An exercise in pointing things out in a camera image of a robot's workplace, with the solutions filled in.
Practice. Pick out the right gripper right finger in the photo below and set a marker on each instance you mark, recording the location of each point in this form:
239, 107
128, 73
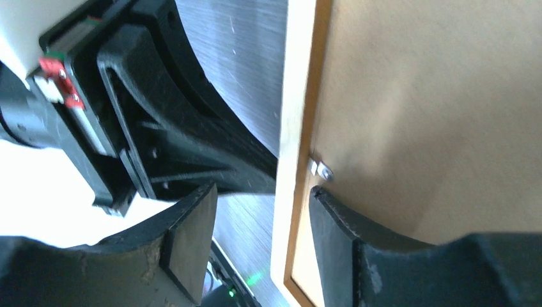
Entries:
363, 263

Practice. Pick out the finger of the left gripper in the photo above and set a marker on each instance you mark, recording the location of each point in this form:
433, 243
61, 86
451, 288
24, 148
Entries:
165, 77
165, 171

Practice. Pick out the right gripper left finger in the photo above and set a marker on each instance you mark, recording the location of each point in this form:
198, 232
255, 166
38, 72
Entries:
160, 261

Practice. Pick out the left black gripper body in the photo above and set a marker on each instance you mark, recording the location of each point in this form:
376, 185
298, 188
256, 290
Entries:
61, 106

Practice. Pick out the orange wooden picture frame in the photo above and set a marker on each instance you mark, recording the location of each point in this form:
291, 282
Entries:
306, 37

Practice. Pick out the brown cardboard backing board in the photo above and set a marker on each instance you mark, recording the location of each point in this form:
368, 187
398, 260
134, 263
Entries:
429, 116

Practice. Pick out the metal turn clip on backing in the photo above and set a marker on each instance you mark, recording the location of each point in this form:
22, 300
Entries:
320, 169

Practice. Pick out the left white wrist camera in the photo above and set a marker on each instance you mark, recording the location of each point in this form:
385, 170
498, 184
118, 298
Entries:
22, 23

